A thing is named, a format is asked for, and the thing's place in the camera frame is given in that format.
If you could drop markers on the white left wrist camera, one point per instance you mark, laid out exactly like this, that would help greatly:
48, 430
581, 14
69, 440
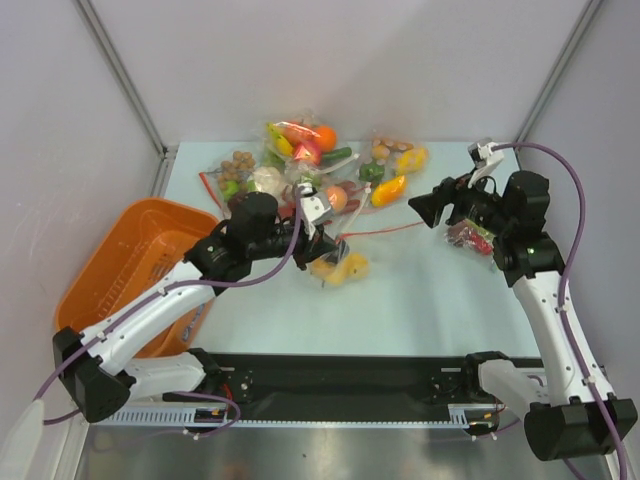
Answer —
315, 207

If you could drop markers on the zip bag with green pear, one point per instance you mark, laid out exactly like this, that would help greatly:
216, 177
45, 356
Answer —
467, 235

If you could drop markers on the zip bag with orange top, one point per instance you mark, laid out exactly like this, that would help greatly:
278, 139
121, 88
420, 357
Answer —
304, 140

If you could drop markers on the zip bag with lobster grapes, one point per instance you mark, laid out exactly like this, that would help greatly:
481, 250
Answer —
345, 196

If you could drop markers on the yellow fake pepper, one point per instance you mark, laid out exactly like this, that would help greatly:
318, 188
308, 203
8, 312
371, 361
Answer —
353, 266

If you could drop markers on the white cable duct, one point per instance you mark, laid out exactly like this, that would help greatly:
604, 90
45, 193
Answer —
477, 420

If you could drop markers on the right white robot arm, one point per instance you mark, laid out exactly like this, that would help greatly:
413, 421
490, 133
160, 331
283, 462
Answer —
576, 413

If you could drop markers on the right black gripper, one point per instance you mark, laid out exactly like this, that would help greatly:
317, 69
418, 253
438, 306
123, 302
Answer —
447, 201

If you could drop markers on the zip bag with yellow peppers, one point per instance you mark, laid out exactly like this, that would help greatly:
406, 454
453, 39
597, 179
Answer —
388, 161

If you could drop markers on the zip bag with cauliflower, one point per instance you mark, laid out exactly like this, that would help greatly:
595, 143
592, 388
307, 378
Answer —
241, 172

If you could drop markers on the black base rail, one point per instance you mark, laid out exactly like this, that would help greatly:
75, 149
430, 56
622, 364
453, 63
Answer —
364, 380

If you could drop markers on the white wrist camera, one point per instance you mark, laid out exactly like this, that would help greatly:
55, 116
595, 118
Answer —
486, 158
315, 207

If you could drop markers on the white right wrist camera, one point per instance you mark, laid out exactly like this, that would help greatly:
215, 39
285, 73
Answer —
486, 158

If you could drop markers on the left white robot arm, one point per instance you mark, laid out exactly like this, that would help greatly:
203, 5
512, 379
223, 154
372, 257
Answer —
98, 366

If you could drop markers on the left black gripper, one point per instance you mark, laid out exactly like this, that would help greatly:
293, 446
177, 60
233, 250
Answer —
313, 249

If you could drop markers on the zip bag with yellow fruit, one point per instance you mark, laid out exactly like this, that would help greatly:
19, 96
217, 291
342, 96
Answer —
361, 254

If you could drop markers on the orange plastic basket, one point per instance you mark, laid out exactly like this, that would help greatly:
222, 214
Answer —
143, 245

